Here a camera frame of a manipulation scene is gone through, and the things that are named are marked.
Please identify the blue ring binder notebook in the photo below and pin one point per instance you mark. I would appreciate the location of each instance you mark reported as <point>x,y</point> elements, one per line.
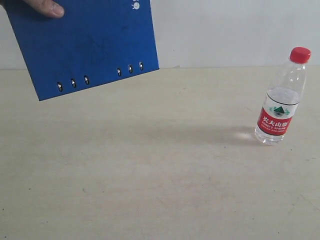
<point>96,42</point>

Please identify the person's open bare hand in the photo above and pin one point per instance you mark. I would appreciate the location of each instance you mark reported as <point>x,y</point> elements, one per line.
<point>48,8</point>

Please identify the clear water bottle red label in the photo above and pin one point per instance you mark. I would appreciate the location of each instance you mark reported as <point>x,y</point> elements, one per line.
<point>282,98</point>

